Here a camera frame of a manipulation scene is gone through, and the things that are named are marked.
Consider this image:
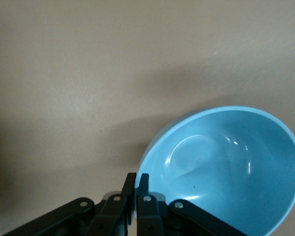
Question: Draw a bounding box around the light blue bowl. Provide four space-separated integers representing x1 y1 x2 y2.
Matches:
137 105 295 236

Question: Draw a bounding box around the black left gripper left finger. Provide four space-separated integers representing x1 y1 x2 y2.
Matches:
1 173 138 236

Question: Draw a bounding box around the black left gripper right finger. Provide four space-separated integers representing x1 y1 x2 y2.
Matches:
137 173 249 236

